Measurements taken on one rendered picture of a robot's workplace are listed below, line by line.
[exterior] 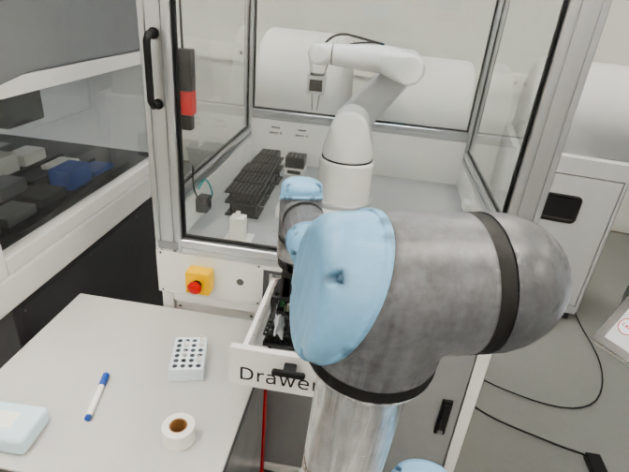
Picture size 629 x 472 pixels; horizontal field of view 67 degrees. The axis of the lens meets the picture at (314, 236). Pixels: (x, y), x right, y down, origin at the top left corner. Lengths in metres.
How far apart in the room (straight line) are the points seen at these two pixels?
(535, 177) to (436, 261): 0.93
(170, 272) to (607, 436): 2.03
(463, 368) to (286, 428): 0.65
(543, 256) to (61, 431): 1.07
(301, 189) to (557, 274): 0.50
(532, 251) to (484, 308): 0.06
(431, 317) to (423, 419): 1.36
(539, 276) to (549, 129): 0.87
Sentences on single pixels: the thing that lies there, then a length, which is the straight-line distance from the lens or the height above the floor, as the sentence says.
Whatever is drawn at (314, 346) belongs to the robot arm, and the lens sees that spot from 0.34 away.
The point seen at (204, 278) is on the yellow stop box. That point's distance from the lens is 1.38.
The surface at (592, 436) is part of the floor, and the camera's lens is 2.59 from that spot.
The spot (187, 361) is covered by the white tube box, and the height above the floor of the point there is 0.80.
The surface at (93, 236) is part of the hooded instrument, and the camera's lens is 1.81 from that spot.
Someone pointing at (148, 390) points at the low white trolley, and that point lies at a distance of 1.27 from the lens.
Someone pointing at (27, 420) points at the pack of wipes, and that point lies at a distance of 1.22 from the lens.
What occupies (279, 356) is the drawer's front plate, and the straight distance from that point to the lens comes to 1.08.
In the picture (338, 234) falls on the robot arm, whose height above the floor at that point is 1.50.
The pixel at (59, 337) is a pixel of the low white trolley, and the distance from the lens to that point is 1.48.
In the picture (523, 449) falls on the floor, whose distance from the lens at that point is 2.37.
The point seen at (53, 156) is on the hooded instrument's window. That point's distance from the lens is 1.62.
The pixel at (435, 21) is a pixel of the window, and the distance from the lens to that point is 1.16.
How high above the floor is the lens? 1.64
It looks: 27 degrees down
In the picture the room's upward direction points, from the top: 5 degrees clockwise
